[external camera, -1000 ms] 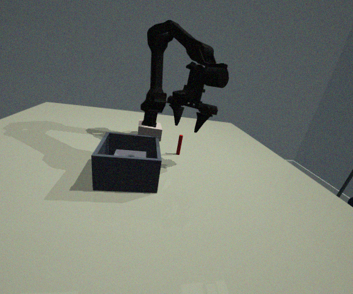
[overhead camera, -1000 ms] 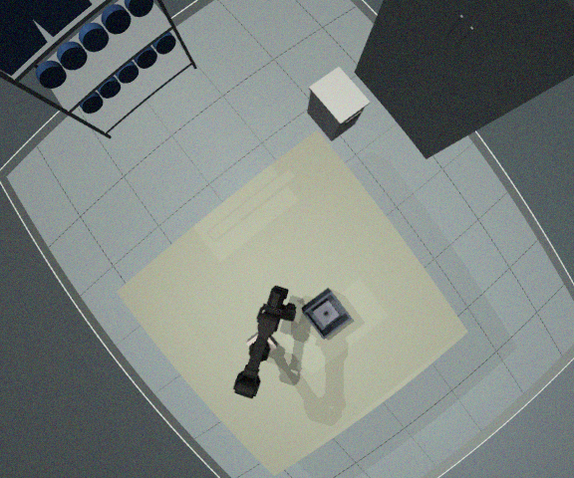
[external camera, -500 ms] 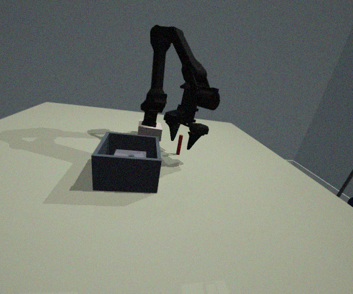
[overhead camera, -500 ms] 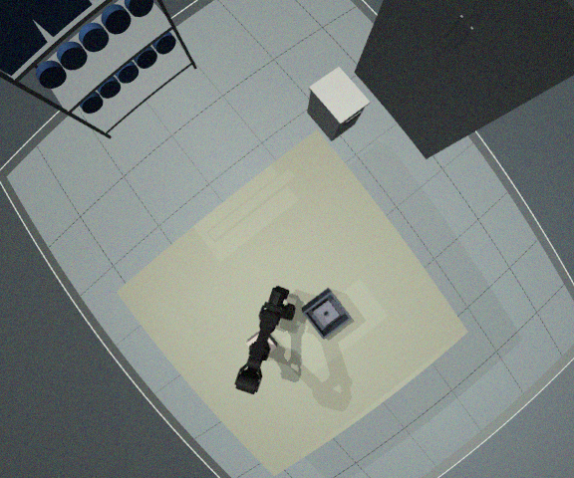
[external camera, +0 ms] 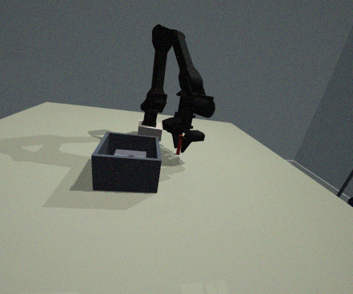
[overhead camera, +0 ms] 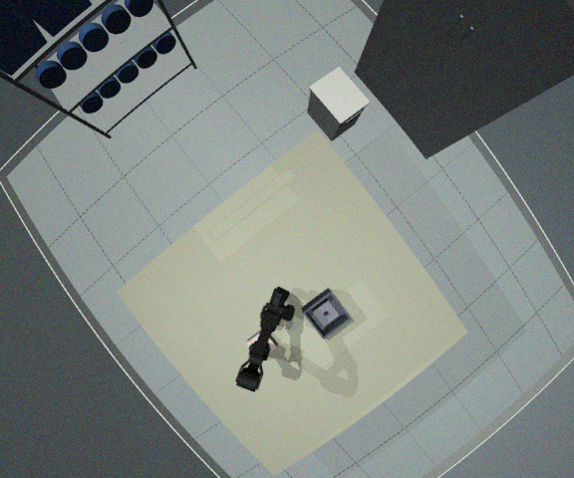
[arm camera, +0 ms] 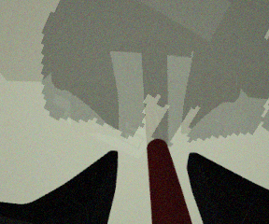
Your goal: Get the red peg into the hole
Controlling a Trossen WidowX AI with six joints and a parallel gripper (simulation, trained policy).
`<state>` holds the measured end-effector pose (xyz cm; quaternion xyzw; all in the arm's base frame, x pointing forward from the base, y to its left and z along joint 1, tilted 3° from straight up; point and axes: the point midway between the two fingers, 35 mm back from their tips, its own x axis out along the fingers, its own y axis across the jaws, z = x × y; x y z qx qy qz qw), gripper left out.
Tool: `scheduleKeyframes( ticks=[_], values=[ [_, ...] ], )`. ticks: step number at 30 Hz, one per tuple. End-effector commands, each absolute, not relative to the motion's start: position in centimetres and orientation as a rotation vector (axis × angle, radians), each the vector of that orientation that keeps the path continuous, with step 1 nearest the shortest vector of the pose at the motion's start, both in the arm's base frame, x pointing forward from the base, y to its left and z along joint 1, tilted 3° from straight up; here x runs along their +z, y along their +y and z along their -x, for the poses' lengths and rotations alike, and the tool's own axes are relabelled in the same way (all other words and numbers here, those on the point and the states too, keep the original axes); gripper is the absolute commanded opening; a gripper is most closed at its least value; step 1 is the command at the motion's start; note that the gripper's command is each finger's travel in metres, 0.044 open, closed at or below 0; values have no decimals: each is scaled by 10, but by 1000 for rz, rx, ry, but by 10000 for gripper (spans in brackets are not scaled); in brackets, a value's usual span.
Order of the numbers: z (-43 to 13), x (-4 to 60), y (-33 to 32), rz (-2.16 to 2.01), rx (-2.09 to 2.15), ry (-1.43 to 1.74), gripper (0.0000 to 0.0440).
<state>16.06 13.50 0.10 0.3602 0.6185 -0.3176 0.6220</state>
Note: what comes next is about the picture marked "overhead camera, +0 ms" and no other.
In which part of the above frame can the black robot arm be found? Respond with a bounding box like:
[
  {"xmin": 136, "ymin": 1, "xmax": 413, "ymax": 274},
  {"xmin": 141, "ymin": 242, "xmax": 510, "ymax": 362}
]
[{"xmin": 235, "ymin": 289, "xmax": 295, "ymax": 392}]

